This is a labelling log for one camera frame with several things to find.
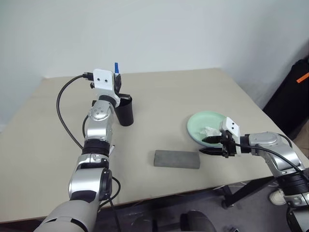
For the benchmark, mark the white shoe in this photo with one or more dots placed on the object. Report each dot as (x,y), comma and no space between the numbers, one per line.
(276,197)

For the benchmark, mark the white marker with blue cap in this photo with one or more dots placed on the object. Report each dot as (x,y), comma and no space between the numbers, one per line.
(116,68)

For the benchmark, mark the black bag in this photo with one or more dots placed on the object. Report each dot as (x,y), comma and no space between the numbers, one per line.
(289,101)

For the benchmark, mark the black plastic cup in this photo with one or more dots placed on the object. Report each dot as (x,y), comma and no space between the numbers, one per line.
(126,113)

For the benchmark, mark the green round plate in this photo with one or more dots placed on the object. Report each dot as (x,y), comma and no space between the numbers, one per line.
(200,120)

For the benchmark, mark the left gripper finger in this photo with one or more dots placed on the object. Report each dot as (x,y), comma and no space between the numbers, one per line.
(125,96)

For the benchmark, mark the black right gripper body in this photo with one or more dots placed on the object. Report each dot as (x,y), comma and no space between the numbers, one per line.
(228,145)

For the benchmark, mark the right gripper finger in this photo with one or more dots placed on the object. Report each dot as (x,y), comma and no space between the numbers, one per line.
(213,139)
(212,152)

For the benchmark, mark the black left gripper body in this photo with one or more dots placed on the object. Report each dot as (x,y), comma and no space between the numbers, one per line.
(117,83)

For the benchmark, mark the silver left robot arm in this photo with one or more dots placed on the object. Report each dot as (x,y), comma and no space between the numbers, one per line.
(96,125)

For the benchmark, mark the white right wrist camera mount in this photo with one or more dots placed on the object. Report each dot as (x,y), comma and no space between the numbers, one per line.
(229,125)

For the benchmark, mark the white tissue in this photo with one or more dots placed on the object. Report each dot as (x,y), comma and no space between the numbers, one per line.
(210,131)

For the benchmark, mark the grey glasses case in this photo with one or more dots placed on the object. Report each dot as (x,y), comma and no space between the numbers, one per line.
(177,159)

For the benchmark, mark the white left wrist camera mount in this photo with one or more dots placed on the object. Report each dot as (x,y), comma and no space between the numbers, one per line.
(103,79)

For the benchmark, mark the orange tag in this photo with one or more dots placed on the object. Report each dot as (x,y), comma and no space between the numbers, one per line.
(303,78)

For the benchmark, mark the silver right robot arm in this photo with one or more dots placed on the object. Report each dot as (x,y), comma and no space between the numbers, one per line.
(265,140)

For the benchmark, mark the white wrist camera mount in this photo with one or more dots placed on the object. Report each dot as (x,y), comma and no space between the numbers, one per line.
(103,79)
(229,125)

